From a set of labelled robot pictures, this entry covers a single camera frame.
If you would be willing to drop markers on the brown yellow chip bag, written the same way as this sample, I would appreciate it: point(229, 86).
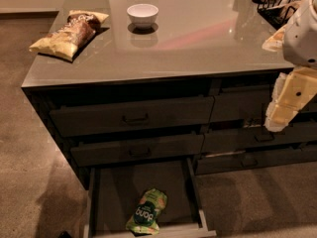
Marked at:
point(64, 43)

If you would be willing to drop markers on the top left drawer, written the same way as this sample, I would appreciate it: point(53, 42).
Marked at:
point(130, 116)

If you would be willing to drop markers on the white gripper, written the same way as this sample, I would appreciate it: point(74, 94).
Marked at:
point(303, 39)

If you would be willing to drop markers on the middle left drawer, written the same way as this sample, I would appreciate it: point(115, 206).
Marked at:
point(133, 150)

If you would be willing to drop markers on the dark kitchen island cabinet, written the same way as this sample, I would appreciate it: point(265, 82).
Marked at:
point(195, 48)

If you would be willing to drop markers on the open bottom left drawer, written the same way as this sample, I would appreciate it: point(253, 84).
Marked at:
point(114, 194)

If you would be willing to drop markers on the bottom right drawer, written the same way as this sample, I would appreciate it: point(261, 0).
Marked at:
point(256, 160)

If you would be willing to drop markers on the middle right drawer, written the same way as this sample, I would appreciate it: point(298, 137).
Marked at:
point(232, 140)

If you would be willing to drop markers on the top right drawer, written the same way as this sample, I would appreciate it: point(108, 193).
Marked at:
point(241, 103)

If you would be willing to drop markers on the green rice chip bag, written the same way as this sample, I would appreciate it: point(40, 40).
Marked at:
point(144, 219)

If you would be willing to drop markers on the snack bag in basket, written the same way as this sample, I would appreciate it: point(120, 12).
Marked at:
point(287, 10)

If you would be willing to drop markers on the white ceramic bowl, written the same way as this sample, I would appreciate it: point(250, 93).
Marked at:
point(143, 16)

